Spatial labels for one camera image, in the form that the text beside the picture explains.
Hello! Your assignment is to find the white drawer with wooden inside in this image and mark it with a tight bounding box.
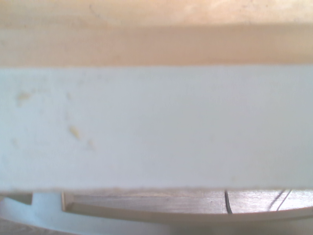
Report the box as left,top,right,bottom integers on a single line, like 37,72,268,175
0,0,313,235

